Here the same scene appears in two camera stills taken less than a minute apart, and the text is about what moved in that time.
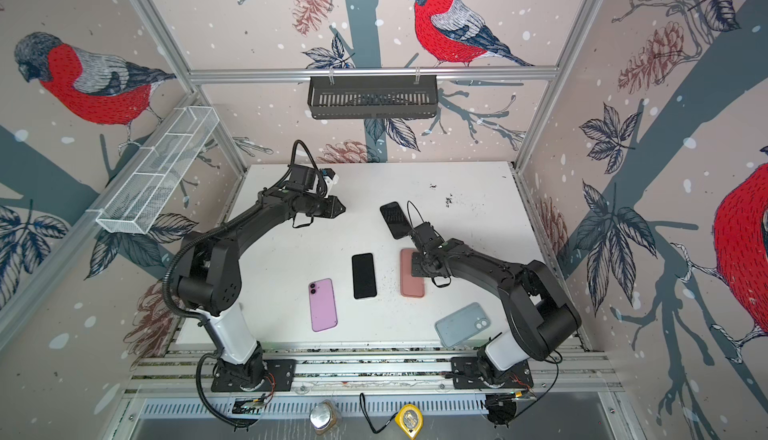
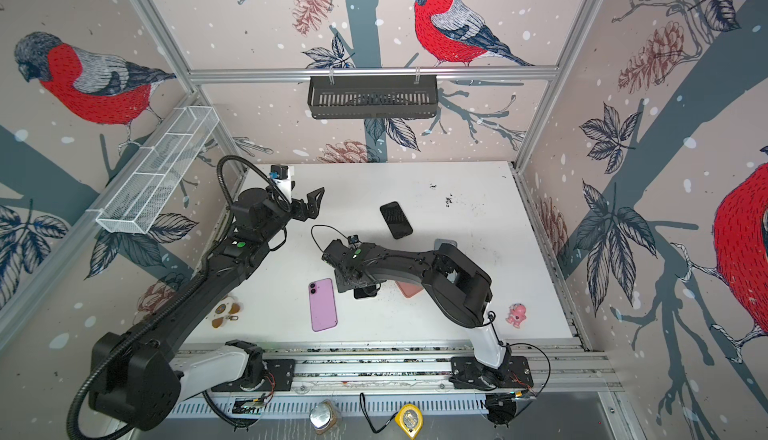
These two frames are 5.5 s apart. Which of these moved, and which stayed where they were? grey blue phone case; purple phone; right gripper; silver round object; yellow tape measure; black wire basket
Moved: right gripper; grey blue phone case
Stayed: yellow tape measure; silver round object; black wire basket; purple phone
